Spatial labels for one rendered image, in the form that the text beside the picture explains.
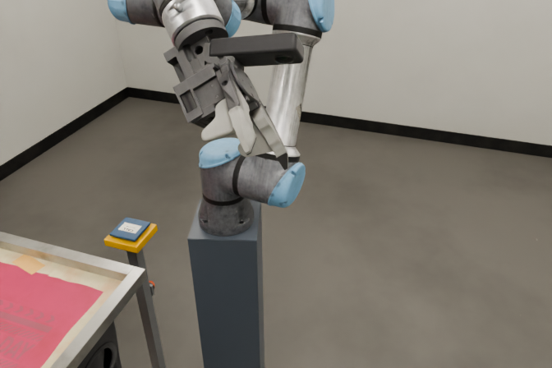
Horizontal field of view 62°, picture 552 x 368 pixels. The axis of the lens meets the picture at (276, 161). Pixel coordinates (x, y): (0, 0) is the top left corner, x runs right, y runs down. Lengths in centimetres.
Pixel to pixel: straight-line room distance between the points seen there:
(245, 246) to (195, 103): 69
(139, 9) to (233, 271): 75
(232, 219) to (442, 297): 185
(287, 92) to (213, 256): 48
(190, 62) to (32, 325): 104
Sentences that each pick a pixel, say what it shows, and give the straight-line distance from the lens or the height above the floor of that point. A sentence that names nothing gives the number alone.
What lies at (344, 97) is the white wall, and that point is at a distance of 432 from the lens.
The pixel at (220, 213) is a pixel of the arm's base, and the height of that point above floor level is 126.
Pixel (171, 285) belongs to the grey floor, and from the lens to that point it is 282.
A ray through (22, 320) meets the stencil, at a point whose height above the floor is 95.
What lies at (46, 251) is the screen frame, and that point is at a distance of 166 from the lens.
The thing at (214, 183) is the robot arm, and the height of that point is 135.
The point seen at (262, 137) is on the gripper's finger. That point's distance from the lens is 63.
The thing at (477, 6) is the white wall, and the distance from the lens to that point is 402.
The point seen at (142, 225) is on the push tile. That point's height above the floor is 97.
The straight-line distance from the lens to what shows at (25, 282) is 163.
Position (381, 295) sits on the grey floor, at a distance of 277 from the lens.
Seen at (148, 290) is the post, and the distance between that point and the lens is 188.
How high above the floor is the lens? 199
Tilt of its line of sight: 31 degrees down
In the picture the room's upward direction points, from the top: straight up
